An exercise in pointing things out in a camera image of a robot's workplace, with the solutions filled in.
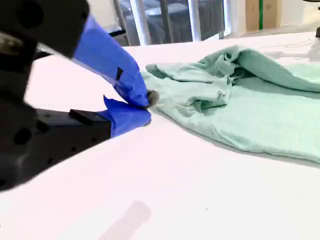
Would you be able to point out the white window frame post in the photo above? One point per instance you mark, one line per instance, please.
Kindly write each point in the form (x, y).
(195, 20)
(140, 22)

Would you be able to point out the pale green T-shirt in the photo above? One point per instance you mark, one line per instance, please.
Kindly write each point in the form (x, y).
(250, 112)

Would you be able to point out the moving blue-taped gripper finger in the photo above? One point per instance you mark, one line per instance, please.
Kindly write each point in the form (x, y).
(105, 55)

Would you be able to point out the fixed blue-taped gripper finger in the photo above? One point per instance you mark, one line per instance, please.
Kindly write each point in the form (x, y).
(125, 117)

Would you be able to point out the green upright strip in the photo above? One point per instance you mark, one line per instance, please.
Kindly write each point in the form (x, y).
(261, 15)

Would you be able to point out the cardboard box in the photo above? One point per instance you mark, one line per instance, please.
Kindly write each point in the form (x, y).
(252, 15)

